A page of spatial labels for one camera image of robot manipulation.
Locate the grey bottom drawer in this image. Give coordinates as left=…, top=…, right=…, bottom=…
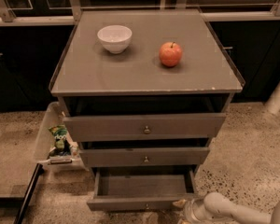
left=88, top=166, right=198, bottom=211

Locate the grey drawer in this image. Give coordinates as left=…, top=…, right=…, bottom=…
left=80, top=147, right=209, bottom=167
left=88, top=166, right=198, bottom=211
left=63, top=113, right=226, bottom=142

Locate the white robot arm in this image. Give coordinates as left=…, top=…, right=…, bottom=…
left=173, top=192, right=280, bottom=224

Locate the grey middle drawer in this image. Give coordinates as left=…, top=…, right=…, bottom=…
left=80, top=147, right=209, bottom=167

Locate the grey top drawer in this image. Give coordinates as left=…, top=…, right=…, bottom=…
left=63, top=113, right=226, bottom=142

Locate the grey wooden drawer cabinet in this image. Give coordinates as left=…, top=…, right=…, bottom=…
left=48, top=8, right=245, bottom=173

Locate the clear plastic storage bin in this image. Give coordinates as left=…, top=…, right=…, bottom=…
left=34, top=102, right=84, bottom=172

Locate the green snack bag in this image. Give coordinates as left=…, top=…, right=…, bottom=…
left=49, top=125, right=70, bottom=157

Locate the red apple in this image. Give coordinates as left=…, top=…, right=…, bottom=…
left=159, top=42, right=183, bottom=67

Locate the white ceramic bowl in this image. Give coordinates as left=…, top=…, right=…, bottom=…
left=97, top=25, right=133, bottom=54

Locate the white cylindrical post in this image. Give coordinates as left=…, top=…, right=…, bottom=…
left=265, top=82, right=280, bottom=114

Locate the metal railing frame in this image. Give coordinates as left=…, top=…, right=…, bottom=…
left=0, top=0, right=280, bottom=26

